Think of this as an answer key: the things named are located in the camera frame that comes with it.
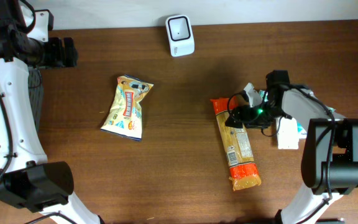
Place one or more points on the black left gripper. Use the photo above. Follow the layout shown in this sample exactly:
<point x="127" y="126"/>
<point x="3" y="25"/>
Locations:
<point x="61" y="59"/>

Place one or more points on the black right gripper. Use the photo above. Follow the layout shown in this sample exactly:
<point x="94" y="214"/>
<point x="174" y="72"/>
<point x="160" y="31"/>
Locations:
<point x="237" y="112"/>

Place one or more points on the green tissue pack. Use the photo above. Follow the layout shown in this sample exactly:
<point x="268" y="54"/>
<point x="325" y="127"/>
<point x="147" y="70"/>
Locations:
<point x="301" y="132"/>

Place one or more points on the orange spaghetti package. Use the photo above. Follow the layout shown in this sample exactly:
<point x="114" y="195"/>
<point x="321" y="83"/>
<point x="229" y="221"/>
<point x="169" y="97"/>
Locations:
<point x="242" y="167"/>

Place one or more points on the yellow snack bag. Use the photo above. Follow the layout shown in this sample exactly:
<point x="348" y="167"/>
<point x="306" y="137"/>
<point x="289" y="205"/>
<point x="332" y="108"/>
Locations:
<point x="125" y="114"/>

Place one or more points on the teal tissue pack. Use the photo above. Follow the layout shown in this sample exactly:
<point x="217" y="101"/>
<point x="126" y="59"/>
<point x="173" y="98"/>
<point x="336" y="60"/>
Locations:
<point x="264" y="95"/>

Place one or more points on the white cream tube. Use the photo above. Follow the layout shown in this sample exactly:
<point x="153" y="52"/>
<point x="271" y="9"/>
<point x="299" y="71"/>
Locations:
<point x="287" y="133"/>

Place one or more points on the mint green wipes pouch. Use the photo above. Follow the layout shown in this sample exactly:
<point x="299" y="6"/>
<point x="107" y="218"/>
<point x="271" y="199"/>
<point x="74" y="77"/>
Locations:
<point x="329" y="108"/>

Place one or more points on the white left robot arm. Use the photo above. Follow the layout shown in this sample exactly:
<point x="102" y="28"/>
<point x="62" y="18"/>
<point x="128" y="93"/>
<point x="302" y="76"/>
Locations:
<point x="27" y="179"/>

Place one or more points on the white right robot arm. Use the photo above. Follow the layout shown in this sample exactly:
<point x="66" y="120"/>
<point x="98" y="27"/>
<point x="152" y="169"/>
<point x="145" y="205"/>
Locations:
<point x="329" y="165"/>

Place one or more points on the white barcode scanner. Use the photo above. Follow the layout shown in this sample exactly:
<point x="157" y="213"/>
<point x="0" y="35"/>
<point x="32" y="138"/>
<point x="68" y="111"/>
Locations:
<point x="180" y="35"/>

